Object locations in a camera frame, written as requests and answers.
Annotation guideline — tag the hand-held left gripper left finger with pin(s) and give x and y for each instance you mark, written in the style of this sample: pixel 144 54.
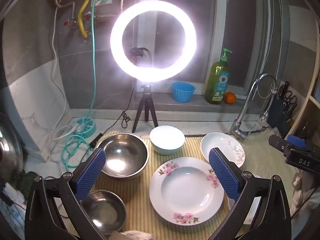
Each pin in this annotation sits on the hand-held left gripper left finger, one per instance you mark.
pixel 90 175

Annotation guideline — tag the yellow striped cloth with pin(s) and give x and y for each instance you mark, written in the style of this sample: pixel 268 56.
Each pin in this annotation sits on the yellow striped cloth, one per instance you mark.
pixel 140 195

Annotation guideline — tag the chrome faucet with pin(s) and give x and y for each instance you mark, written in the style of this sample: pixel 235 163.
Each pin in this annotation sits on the chrome faucet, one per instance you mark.
pixel 246 105

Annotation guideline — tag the dark blue utensil holder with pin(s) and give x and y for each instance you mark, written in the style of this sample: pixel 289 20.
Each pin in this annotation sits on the dark blue utensil holder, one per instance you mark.
pixel 277 110

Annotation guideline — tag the large steel bowl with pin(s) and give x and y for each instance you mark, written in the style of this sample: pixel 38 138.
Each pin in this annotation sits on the large steel bowl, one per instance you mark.
pixel 125 155

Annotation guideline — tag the teal power strip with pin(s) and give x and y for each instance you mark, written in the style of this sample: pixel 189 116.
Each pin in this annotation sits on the teal power strip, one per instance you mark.
pixel 87 127

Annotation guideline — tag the pink floral plate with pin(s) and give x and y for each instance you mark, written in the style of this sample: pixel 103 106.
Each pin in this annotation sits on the pink floral plate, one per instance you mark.
pixel 187 192

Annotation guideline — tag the orange fruit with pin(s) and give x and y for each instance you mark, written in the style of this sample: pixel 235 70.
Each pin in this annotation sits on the orange fruit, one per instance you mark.
pixel 230 98

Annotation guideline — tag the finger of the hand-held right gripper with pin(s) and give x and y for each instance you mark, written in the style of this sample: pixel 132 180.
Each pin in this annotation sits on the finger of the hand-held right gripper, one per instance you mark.
pixel 277 142

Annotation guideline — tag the small steel bowl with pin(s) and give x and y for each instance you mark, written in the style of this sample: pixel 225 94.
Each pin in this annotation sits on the small steel bowl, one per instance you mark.
pixel 105 212

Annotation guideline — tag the black inline switch box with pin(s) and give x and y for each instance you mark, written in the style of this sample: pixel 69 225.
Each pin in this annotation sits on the black inline switch box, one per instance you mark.
pixel 96 140

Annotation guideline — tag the white branch print plate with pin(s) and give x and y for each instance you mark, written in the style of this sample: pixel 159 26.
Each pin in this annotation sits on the white branch print plate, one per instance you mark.
pixel 220 142

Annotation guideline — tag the wooden shelf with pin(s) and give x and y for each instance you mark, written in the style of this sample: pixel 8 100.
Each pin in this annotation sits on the wooden shelf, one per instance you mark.
pixel 307 115

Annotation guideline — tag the person's right hand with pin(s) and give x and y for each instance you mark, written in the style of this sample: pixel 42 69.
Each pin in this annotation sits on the person's right hand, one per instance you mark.
pixel 296 183

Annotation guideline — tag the blue ribbed cup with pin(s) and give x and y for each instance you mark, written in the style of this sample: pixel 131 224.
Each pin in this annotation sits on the blue ribbed cup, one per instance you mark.
pixel 183 92

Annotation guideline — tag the white ceramic bowl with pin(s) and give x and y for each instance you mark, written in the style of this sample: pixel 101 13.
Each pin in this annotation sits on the white ceramic bowl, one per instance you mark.
pixel 166 137

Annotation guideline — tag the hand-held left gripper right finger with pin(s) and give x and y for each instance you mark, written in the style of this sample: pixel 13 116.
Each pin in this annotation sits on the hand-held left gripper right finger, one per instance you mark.
pixel 225 175

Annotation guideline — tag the black mini tripod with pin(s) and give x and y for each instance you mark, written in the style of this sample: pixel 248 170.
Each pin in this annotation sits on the black mini tripod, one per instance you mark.
pixel 147 100

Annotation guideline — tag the black scissors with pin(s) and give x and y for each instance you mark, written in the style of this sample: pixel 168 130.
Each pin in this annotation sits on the black scissors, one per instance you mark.
pixel 290 98

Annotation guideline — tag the green dish soap bottle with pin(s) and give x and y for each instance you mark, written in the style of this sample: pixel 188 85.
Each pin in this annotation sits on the green dish soap bottle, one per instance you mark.
pixel 217 80

